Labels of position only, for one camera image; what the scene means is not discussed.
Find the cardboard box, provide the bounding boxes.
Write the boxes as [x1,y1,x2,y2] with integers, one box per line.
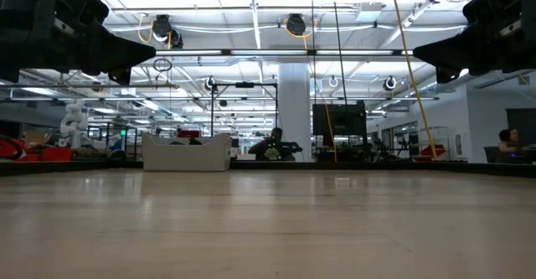
[24,131,51,146]

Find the black overhead crossbar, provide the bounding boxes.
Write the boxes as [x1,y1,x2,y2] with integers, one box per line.
[154,49,414,57]

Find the white robot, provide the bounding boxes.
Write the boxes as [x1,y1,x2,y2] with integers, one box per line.
[59,99,90,149]

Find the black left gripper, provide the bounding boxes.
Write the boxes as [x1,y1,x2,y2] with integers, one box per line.
[0,0,157,85]

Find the black ceiling cable reel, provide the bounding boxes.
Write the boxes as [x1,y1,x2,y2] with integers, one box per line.
[286,13,307,37]
[151,13,173,39]

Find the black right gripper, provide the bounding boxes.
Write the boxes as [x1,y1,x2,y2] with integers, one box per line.
[412,0,536,85]

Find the black display screen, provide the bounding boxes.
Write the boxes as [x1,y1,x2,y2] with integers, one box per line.
[312,101,369,137]

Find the grey plastic bin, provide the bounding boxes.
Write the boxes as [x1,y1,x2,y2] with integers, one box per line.
[142,132,233,172]

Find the person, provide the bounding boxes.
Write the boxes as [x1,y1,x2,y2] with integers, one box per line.
[497,127,523,154]
[247,127,302,162]

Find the black metal stand frame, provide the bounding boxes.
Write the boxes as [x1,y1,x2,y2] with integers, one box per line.
[210,81,280,140]

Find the red storage bins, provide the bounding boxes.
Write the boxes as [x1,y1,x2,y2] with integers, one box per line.
[16,138,73,163]

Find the white pillar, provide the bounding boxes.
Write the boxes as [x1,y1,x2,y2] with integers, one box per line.
[278,63,313,163]

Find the yellow hanging cable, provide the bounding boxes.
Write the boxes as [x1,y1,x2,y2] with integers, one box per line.
[388,0,440,162]

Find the black hanging cable with coil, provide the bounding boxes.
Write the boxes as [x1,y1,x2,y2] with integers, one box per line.
[329,0,349,104]

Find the black aluminium table frame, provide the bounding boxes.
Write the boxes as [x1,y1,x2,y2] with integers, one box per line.
[0,158,536,178]

